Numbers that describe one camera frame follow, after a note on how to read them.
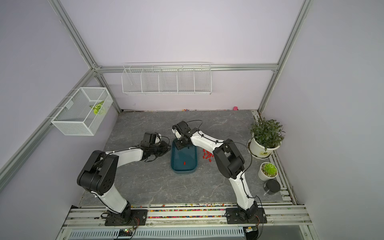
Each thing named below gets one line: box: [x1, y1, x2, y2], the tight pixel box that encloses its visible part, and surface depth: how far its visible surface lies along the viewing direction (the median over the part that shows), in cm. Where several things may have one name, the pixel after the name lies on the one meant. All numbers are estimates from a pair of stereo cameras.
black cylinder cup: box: [263, 179, 281, 195], surface depth 81 cm
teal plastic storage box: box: [170, 139, 198, 174], surface depth 93 cm
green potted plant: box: [250, 117, 286, 152], surface depth 86 cm
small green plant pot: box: [258, 162, 279, 182], surface depth 81 cm
